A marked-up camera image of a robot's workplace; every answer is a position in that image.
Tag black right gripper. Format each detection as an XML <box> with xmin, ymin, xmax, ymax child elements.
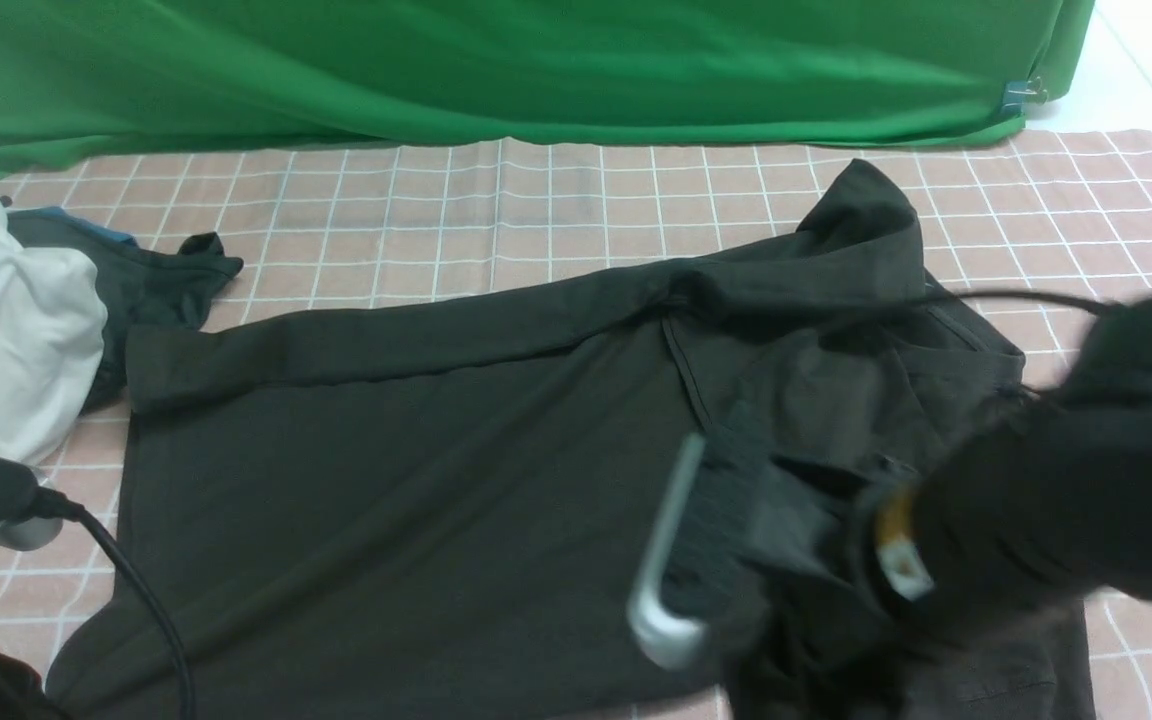
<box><xmin>726</xmin><ymin>291</ymin><xmax>1152</xmax><ymax>720</ymax></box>

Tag black camera cable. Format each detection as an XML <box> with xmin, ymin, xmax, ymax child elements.
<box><xmin>36</xmin><ymin>490</ymin><xmax>197</xmax><ymax>720</ymax></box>
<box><xmin>816</xmin><ymin>290</ymin><xmax>1117</xmax><ymax>331</ymax></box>

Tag dark gray long-sleeve top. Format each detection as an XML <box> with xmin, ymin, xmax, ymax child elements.
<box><xmin>44</xmin><ymin>158</ymin><xmax>1097</xmax><ymax>720</ymax></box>

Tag green backdrop cloth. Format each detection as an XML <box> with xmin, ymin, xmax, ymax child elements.
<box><xmin>0</xmin><ymin>1</ymin><xmax>1094</xmax><ymax>179</ymax></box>

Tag dark teal garment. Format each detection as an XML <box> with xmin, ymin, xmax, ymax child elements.
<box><xmin>6</xmin><ymin>209</ymin><xmax>244</xmax><ymax>414</ymax></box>

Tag black right camera cable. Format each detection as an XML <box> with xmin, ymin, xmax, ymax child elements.
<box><xmin>816</xmin><ymin>290</ymin><xmax>1117</xmax><ymax>331</ymax></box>

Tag white garment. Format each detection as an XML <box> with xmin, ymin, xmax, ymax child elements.
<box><xmin>0</xmin><ymin>204</ymin><xmax>108</xmax><ymax>465</ymax></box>

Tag metal binder clip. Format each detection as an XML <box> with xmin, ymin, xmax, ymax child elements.
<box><xmin>998</xmin><ymin>77</ymin><xmax>1049</xmax><ymax>118</ymax></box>

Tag black left camera cable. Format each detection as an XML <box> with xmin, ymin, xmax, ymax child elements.
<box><xmin>36</xmin><ymin>490</ymin><xmax>197</xmax><ymax>720</ymax></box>

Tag pink checkered tablecloth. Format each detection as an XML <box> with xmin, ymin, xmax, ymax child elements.
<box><xmin>0</xmin><ymin>129</ymin><xmax>1152</xmax><ymax>719</ymax></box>

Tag blue garment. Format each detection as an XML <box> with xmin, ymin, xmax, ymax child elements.
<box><xmin>33</xmin><ymin>206</ymin><xmax>141</xmax><ymax>247</ymax></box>

